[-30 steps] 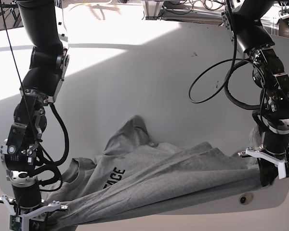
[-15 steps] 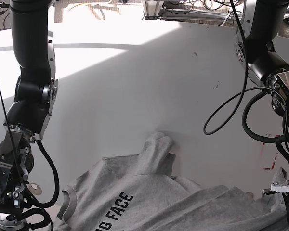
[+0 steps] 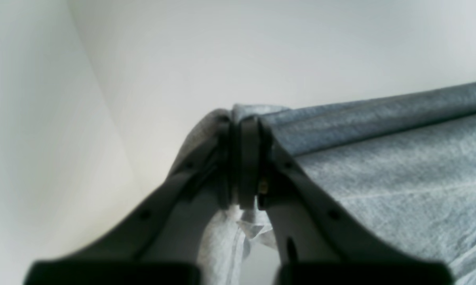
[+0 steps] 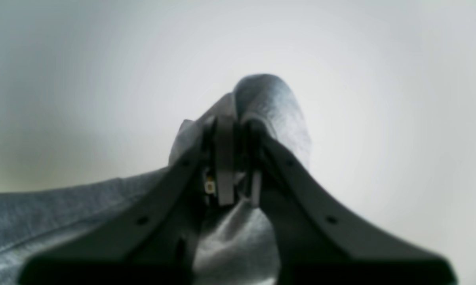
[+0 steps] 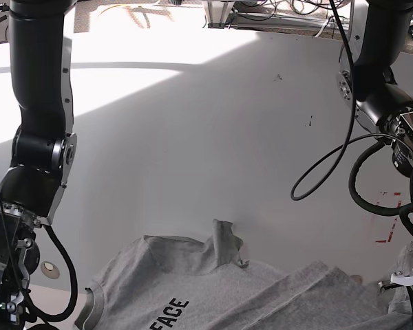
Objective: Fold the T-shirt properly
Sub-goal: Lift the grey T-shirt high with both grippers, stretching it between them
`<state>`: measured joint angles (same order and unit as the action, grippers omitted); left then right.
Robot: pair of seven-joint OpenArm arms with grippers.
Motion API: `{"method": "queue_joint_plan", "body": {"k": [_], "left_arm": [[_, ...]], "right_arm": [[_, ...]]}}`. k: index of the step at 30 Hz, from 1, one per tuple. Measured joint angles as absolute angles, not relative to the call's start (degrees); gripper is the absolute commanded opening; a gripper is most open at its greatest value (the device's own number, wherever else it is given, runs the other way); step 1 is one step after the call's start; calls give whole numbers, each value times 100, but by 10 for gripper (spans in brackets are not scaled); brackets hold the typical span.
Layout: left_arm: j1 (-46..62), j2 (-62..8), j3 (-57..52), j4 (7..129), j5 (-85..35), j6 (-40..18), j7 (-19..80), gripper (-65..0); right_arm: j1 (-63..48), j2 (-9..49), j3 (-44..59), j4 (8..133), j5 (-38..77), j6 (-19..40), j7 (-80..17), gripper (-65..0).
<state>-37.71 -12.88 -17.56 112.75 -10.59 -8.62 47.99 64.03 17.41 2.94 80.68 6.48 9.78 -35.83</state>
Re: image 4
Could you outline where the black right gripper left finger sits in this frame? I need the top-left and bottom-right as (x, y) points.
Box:
(19, 116), (236, 285)

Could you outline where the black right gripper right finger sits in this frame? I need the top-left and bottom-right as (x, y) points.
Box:
(244, 120), (458, 285)

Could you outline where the grey T-shirt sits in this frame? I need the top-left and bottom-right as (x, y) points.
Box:
(0, 74), (311, 285)

